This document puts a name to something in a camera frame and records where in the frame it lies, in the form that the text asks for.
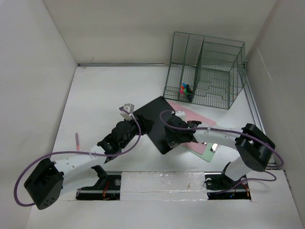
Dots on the metal rail bracket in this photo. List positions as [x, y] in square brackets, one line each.
[272, 166]

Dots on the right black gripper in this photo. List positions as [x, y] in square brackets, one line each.
[168, 133]

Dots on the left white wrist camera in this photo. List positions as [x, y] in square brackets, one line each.
[126, 111]

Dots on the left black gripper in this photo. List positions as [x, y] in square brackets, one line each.
[145, 124]

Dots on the green clipboard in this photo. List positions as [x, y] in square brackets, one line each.
[209, 152]

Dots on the pink clipboard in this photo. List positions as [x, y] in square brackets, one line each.
[195, 148]

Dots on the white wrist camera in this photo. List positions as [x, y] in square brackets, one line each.
[180, 114]
[126, 111]

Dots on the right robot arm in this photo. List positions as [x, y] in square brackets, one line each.
[254, 147]

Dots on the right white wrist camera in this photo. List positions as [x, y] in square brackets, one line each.
[180, 114]

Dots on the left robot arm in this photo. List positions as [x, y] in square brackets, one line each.
[51, 179]

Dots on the black clipboard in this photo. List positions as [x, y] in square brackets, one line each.
[158, 110]

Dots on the pink pen on wall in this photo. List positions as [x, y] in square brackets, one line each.
[77, 141]

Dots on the green wire desk organizer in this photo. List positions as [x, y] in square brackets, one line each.
[214, 68]

